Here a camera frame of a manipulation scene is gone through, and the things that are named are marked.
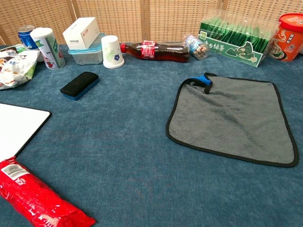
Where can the black whiteboard eraser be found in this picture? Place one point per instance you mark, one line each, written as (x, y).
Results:
(79, 85)

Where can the clear container with blue lid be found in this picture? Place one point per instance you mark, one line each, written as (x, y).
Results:
(85, 56)

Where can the green tea bag box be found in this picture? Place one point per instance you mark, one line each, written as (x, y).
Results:
(236, 47)

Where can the red snack package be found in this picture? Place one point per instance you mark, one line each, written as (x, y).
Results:
(35, 196)

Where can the cola bottle with red label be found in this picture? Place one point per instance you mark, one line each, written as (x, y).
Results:
(170, 52)

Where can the white floral paper cup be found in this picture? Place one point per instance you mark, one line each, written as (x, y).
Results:
(111, 52)

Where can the blue soda can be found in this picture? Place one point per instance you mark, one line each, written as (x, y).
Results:
(26, 39)

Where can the small clear snack jar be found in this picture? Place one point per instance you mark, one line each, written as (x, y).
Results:
(197, 47)

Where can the brown cookie package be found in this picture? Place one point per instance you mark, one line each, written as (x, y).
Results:
(4, 49)

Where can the orange instant noodle cup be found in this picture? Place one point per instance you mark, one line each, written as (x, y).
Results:
(286, 42)

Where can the light green tissue pack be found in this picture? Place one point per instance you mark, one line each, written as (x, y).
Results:
(20, 48)

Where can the grey and blue microfibre cloth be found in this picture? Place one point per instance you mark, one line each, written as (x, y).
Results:
(232, 118)

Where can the white green snack bag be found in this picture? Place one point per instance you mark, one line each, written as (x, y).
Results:
(16, 68)

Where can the white green drink can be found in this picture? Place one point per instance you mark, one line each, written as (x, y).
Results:
(49, 52)

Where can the white board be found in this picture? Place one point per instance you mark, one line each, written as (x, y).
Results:
(16, 127)

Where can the woven wooden folding screen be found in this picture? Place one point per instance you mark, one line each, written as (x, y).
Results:
(165, 19)

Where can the white cardboard box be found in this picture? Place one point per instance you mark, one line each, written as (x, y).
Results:
(80, 33)

